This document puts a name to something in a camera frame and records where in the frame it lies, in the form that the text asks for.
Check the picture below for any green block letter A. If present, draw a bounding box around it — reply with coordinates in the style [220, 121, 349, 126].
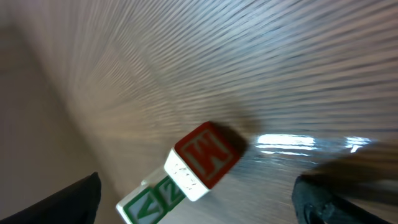
[116, 186, 167, 224]

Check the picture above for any red block letter M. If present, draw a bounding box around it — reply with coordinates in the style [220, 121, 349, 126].
[164, 121, 248, 202]

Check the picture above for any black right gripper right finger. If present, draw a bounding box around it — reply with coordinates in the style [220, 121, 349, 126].
[292, 175, 389, 224]

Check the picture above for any white block letter O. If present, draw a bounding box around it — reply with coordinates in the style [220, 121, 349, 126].
[141, 166, 185, 212]

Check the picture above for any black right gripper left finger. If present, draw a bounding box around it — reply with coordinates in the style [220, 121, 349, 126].
[1, 172, 101, 224]

